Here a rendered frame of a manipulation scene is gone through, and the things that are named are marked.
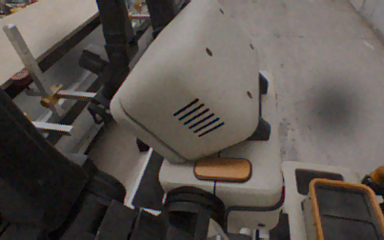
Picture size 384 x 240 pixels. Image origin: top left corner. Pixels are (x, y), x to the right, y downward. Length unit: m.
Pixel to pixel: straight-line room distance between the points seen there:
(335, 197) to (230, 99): 0.54
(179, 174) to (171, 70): 0.15
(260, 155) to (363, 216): 0.46
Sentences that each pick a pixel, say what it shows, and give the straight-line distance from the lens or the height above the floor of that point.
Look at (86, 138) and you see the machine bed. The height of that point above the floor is 0.17.
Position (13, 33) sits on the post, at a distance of 1.22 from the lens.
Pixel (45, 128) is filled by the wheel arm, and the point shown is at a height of 0.84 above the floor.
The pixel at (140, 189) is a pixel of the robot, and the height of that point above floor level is 1.04.
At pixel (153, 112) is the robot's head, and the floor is 1.31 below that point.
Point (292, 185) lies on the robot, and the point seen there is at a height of 0.81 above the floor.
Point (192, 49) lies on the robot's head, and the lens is 0.25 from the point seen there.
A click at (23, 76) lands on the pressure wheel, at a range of 1.42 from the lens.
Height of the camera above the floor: 1.50
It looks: 43 degrees down
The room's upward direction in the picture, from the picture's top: 5 degrees counter-clockwise
